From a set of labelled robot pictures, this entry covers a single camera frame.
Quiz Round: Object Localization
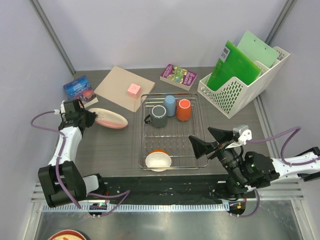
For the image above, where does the orange white bowl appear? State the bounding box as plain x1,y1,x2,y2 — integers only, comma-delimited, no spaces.
145,149,172,172

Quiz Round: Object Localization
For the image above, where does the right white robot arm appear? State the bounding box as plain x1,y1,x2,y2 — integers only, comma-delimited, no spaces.
188,125,320,201

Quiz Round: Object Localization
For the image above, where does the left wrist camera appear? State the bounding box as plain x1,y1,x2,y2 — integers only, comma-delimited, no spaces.
53,99,85,116

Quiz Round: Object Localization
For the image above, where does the white slotted cable duct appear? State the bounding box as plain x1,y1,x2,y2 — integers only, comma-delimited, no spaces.
42,201,230,214

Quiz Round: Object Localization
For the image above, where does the orange cup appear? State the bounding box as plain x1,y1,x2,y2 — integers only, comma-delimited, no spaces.
176,99,192,122

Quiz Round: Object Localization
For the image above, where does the blue cup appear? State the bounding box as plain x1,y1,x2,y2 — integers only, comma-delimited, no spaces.
163,95,177,117

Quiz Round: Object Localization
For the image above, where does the red rimmed plate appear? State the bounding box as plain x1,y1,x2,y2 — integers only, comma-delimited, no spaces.
48,229,87,240

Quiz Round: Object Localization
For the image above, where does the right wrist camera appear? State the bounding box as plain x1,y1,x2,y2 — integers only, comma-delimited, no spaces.
232,125,252,146

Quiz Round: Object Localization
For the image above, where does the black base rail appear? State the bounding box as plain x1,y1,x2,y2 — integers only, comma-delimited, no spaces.
77,172,256,203

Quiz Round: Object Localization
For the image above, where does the white perforated file organizer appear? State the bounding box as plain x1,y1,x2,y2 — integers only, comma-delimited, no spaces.
197,46,290,119

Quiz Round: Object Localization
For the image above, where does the purple children's book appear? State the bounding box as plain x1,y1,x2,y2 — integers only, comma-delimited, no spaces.
159,64,197,91

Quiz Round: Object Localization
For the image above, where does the dark green folder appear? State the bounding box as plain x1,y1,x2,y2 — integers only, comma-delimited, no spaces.
206,40,261,91

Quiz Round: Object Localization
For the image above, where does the blue Jane Eyre book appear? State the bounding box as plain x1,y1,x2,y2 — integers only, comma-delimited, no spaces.
63,75,98,108

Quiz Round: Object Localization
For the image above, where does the pink cube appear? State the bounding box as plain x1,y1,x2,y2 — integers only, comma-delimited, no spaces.
127,83,142,99

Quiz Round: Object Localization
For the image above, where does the light green clipboard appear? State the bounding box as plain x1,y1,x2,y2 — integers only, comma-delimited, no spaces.
237,30,279,68

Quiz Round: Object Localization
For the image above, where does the pink cream plate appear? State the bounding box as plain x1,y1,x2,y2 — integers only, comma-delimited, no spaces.
89,107,128,129

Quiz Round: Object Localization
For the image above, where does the grey mug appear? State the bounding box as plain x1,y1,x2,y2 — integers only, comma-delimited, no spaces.
144,105,168,128

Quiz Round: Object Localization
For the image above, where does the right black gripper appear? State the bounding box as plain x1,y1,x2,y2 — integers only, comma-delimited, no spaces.
187,127,246,187

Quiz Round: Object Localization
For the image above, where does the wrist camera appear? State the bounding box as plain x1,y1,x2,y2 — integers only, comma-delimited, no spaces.
232,125,252,146
53,99,85,116

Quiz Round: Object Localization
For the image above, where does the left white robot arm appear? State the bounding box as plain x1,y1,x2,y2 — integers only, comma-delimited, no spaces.
30,110,107,209

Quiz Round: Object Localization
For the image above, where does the brown cardboard sheet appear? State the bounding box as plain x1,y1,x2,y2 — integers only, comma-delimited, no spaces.
94,66,155,113

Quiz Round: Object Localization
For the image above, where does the metal wire dish rack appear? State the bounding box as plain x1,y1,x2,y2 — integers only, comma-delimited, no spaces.
139,92,208,170

